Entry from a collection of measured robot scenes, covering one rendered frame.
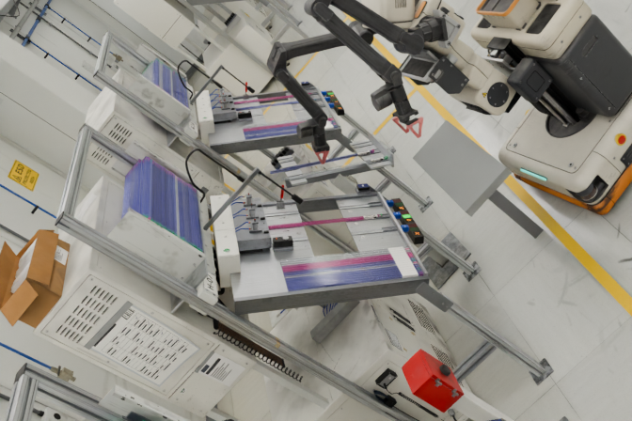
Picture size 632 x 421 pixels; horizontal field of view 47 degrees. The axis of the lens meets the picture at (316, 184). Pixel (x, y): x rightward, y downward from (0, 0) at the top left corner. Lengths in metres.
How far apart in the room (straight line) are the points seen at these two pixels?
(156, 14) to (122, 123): 3.56
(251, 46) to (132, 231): 5.04
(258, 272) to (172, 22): 4.84
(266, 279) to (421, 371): 0.67
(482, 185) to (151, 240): 1.32
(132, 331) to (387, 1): 1.50
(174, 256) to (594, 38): 1.83
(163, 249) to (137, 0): 4.91
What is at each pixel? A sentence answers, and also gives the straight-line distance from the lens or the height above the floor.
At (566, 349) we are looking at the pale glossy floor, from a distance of 3.14.
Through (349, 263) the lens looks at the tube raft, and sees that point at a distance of 2.74.
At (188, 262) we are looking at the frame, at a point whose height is 1.43.
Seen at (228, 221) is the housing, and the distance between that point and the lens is 2.89.
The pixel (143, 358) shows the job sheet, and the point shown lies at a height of 1.36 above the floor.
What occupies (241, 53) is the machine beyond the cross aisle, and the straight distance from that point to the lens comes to 7.40.
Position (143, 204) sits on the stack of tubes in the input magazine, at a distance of 2.61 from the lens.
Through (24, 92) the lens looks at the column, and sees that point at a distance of 5.82.
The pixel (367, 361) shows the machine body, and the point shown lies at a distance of 2.88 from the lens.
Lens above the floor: 2.33
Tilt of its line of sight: 25 degrees down
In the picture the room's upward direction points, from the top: 54 degrees counter-clockwise
